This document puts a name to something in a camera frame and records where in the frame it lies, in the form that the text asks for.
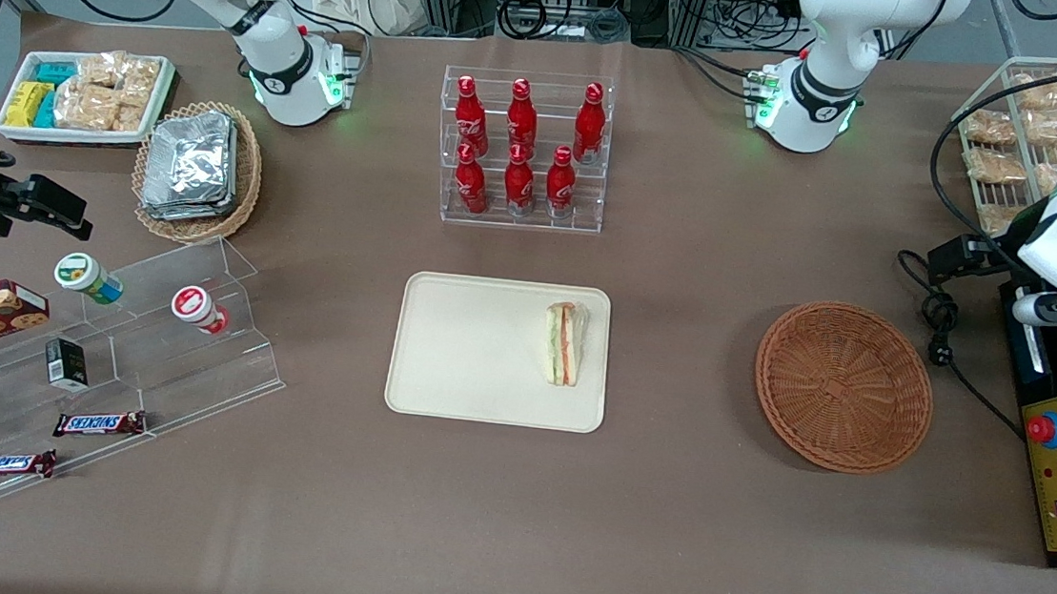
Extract triangular sandwich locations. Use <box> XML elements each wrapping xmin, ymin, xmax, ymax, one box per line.
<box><xmin>539</xmin><ymin>300</ymin><xmax>589</xmax><ymax>389</ymax></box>

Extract round brown wicker basket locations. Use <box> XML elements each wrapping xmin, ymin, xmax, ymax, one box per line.
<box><xmin>746</xmin><ymin>296</ymin><xmax>943</xmax><ymax>481</ymax></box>

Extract oval tan wicker basket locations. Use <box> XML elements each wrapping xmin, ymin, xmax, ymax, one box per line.
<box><xmin>127</xmin><ymin>95</ymin><xmax>269</xmax><ymax>250</ymax></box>

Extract beige plastic tray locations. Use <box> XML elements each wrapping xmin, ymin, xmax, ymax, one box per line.
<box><xmin>382</xmin><ymin>269</ymin><xmax>617</xmax><ymax>436</ymax></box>

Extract green lid snack cup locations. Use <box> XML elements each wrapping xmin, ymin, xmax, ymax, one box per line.
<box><xmin>51</xmin><ymin>251</ymin><xmax>126</xmax><ymax>307</ymax></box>

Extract white rectangular snack bin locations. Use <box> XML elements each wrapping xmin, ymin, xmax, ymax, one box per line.
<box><xmin>0</xmin><ymin>42</ymin><xmax>177</xmax><ymax>156</ymax></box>

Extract yellow snack packet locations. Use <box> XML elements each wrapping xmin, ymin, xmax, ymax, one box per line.
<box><xmin>5</xmin><ymin>79</ymin><xmax>55</xmax><ymax>130</ymax></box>

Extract clear pack of crackers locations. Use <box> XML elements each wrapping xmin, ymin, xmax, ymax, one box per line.
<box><xmin>121</xmin><ymin>56</ymin><xmax>164</xmax><ymax>95</ymax></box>
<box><xmin>76</xmin><ymin>51</ymin><xmax>127</xmax><ymax>91</ymax></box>
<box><xmin>112</xmin><ymin>89</ymin><xmax>152</xmax><ymax>134</ymax></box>
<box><xmin>53</xmin><ymin>82</ymin><xmax>119</xmax><ymax>133</ymax></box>

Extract stack of foil containers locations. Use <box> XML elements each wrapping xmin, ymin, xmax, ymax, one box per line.
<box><xmin>138</xmin><ymin>106</ymin><xmax>244</xmax><ymax>226</ymax></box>

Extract small black box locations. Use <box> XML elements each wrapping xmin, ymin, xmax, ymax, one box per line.
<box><xmin>42</xmin><ymin>338</ymin><xmax>93</xmax><ymax>394</ymax></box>

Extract red lid snack cup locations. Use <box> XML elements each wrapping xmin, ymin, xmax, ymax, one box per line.
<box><xmin>169</xmin><ymin>283</ymin><xmax>234</xmax><ymax>337</ymax></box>

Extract brown Snickers bar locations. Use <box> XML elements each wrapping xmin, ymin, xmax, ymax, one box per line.
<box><xmin>0</xmin><ymin>445</ymin><xmax>59</xmax><ymax>488</ymax></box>
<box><xmin>52</xmin><ymin>404</ymin><xmax>148</xmax><ymax>444</ymax></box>

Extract clear acrylic stepped stand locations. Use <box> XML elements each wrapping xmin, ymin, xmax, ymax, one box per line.
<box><xmin>0</xmin><ymin>217</ymin><xmax>297</xmax><ymax>531</ymax></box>

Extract red cola bottle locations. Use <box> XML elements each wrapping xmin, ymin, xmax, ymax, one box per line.
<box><xmin>501</xmin><ymin>142</ymin><xmax>539</xmax><ymax>217</ymax></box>
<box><xmin>450</xmin><ymin>73</ymin><xmax>494</xmax><ymax>156</ymax></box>
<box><xmin>504</xmin><ymin>76</ymin><xmax>541</xmax><ymax>156</ymax></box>
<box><xmin>571</xmin><ymin>81</ymin><xmax>609</xmax><ymax>167</ymax></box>
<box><xmin>543</xmin><ymin>144</ymin><xmax>579</xmax><ymax>220</ymax></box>
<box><xmin>451</xmin><ymin>143</ymin><xmax>493</xmax><ymax>215</ymax></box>

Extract clear acrylic bottle rack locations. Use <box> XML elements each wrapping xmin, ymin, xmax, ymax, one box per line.
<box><xmin>430</xmin><ymin>63</ymin><xmax>618</xmax><ymax>237</ymax></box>

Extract white wire rack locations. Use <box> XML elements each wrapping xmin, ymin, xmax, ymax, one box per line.
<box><xmin>941</xmin><ymin>50</ymin><xmax>1057</xmax><ymax>241</ymax></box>

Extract black power cable with plug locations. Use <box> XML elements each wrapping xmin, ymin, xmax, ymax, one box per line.
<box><xmin>883</xmin><ymin>248</ymin><xmax>1042</xmax><ymax>441</ymax></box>

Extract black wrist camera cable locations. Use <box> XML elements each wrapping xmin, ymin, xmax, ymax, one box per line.
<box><xmin>922</xmin><ymin>55</ymin><xmax>1057</xmax><ymax>277</ymax></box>

